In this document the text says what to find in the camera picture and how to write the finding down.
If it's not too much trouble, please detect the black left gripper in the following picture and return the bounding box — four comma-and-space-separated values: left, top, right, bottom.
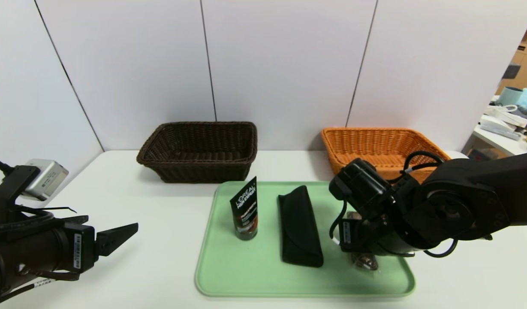
0, 215, 139, 297

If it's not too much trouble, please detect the black face cream tube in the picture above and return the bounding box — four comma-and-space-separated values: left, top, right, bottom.
229, 176, 259, 241

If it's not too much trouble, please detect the black leather glasses case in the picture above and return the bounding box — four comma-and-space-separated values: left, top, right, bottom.
277, 185, 324, 268

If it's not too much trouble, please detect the chocolate ball pack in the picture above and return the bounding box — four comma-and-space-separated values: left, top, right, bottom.
347, 210, 379, 271

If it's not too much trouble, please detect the dark brown wicker basket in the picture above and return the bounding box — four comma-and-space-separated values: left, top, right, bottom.
136, 121, 258, 184

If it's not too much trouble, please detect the orange wicker basket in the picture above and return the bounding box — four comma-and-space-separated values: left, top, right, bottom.
321, 127, 455, 185

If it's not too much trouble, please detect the light green plastic tray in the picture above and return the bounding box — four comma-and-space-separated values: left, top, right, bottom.
195, 181, 416, 298

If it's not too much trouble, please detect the brown box under table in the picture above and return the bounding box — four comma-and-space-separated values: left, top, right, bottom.
466, 147, 508, 160

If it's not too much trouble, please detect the white side table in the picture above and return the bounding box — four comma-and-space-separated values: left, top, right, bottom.
473, 124, 527, 157

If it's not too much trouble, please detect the white power strip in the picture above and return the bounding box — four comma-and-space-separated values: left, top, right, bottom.
479, 115, 522, 141

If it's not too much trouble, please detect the teal cup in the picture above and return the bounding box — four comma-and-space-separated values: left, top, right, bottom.
498, 86, 524, 106

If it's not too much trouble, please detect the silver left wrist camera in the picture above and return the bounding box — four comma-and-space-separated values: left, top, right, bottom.
21, 159, 69, 201

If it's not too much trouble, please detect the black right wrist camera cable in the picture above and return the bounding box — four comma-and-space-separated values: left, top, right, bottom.
403, 150, 446, 176

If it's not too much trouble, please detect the black right arm joint cable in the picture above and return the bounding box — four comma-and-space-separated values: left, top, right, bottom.
423, 237, 459, 258

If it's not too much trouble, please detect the white cord bundle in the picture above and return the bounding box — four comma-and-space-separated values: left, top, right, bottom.
484, 104, 527, 128

